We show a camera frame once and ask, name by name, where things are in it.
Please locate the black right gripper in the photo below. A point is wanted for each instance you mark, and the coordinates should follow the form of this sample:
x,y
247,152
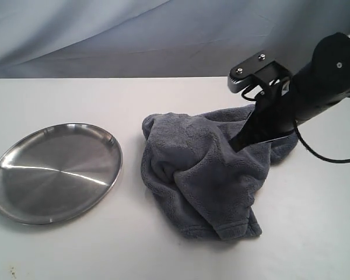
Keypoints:
x,y
275,122

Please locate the grey fleece towel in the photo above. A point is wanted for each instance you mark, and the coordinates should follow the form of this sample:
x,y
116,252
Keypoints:
x,y
205,189

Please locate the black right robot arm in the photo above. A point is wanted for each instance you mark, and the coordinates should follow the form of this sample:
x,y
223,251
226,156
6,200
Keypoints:
x,y
330,65

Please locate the round stainless steel plate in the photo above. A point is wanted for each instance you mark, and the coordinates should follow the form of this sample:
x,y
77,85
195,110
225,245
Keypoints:
x,y
58,173

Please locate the grey-blue backdrop cloth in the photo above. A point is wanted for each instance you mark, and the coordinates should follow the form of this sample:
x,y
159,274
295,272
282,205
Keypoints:
x,y
117,39

